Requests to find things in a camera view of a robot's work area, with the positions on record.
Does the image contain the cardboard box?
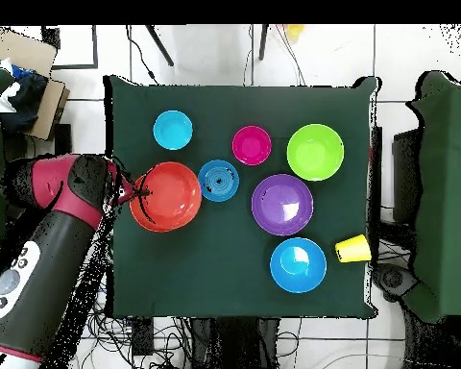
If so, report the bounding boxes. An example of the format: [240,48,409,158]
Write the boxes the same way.
[0,29,72,142]

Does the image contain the large blue plastic bowl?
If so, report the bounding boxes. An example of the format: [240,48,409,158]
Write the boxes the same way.
[269,236,328,295]

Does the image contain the pink plastic bowl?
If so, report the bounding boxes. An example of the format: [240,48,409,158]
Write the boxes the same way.
[231,125,274,166]

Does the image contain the large green plastic bowl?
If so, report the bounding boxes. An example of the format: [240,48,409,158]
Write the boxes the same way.
[286,123,346,182]

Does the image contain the small yellow object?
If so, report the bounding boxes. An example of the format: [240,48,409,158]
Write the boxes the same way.
[283,24,305,43]

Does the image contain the small dark blue bowl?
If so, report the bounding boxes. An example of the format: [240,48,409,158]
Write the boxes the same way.
[198,159,241,204]

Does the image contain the yellow plastic cup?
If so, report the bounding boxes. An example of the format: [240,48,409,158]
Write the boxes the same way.
[334,234,373,264]

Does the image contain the purple plastic bowl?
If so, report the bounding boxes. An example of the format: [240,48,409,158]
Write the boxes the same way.
[251,173,316,237]

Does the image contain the small cyan plastic bowl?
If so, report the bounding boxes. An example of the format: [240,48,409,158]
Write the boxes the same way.
[153,110,195,151]

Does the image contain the black tripod leg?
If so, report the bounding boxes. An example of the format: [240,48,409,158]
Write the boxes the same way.
[256,24,271,62]
[144,24,176,68]

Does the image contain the dark green tablecloth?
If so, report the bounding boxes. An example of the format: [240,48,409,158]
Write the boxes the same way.
[103,74,381,322]

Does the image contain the tangled black floor cables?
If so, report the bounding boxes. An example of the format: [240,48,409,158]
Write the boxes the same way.
[57,237,208,369]

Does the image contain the black bench frame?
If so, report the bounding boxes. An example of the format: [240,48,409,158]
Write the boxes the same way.
[367,126,424,249]
[3,122,77,162]

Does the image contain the blue and white cloth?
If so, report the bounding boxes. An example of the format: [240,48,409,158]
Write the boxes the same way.
[0,60,49,134]

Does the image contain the orange plastic bowl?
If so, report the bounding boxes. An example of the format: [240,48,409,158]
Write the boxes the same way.
[129,160,204,234]

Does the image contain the black equipment base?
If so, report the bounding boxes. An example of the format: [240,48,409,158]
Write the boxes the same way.
[371,259,418,303]

